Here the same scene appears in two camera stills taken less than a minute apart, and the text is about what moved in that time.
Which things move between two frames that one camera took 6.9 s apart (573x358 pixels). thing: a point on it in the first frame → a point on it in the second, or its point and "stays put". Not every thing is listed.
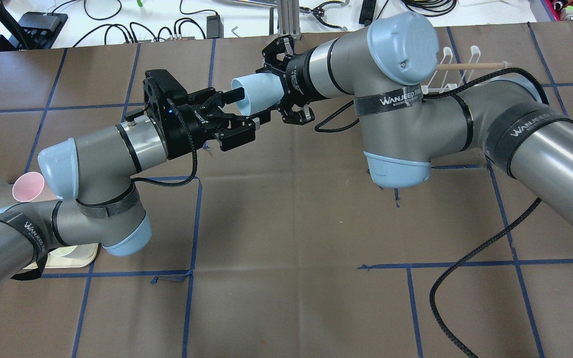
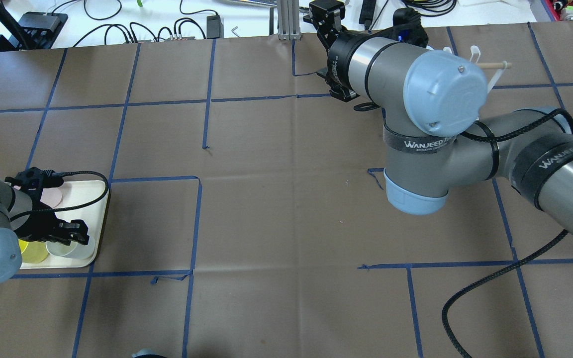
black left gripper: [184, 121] → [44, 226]
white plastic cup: [76, 251] stays put
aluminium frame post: [288, 24] stays put
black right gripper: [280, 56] → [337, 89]
